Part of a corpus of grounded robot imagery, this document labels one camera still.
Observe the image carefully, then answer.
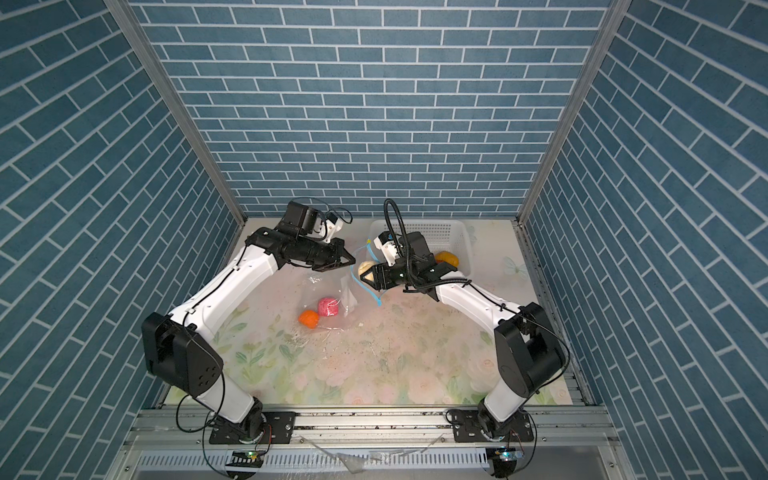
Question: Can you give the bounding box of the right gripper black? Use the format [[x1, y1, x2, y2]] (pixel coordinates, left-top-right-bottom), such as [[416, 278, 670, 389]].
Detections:
[[360, 259, 419, 289]]

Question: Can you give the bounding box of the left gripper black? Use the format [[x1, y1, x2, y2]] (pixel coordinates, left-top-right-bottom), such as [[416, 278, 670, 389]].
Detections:
[[296, 236, 357, 270]]

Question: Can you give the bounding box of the yellow toy fruit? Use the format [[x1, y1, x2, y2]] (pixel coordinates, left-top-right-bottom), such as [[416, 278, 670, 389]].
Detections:
[[434, 251, 460, 268]]

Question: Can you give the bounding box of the cream toy food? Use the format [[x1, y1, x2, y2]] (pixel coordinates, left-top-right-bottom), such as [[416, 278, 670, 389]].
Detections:
[[357, 261, 376, 281]]

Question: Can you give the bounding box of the clear zip top bag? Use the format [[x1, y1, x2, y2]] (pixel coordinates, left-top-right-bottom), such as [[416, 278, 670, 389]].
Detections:
[[296, 240, 383, 331]]

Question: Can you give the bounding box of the white plastic mesh basket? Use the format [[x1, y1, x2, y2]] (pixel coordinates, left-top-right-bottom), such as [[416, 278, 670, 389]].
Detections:
[[367, 219, 473, 277]]

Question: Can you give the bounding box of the pink toy fruit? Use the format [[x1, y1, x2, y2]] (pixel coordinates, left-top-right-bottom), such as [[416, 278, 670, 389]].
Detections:
[[317, 297, 341, 317]]

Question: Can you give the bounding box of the orange toy fruit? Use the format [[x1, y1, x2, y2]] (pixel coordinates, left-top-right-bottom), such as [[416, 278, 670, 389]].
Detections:
[[298, 310, 320, 329]]

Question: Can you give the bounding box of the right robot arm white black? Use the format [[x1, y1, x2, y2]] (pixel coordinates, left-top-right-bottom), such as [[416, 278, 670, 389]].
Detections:
[[358, 258, 570, 440]]

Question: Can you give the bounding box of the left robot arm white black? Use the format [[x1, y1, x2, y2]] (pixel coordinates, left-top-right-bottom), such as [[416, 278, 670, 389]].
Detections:
[[141, 227, 356, 443]]

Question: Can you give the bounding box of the right circuit board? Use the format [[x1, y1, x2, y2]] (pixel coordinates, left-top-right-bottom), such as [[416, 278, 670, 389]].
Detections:
[[489, 447, 524, 464]]

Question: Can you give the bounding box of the circuit board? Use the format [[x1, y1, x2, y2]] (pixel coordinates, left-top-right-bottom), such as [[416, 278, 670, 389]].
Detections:
[[226, 450, 266, 470], [489, 447, 524, 464]]

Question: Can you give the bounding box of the left circuit board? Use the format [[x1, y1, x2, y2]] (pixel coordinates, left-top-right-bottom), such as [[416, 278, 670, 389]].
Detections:
[[226, 450, 266, 470]]

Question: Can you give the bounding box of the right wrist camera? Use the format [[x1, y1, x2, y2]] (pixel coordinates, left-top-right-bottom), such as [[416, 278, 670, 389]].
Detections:
[[373, 231, 431, 266]]

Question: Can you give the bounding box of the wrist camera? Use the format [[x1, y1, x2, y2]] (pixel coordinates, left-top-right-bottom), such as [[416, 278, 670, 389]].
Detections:
[[373, 231, 431, 266], [276, 200, 348, 243]]

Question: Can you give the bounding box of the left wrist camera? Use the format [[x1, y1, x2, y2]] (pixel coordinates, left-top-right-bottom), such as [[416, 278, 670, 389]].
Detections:
[[276, 200, 348, 243]]

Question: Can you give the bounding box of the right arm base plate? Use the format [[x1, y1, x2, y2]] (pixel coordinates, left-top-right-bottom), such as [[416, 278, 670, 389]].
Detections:
[[444, 409, 534, 443]]

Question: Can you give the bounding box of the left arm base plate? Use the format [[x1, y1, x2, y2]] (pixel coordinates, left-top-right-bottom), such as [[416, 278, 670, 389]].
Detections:
[[208, 411, 297, 445]]

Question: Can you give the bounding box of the aluminium front rail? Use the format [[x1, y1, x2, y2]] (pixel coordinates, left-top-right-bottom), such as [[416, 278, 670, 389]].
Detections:
[[124, 405, 620, 450]]

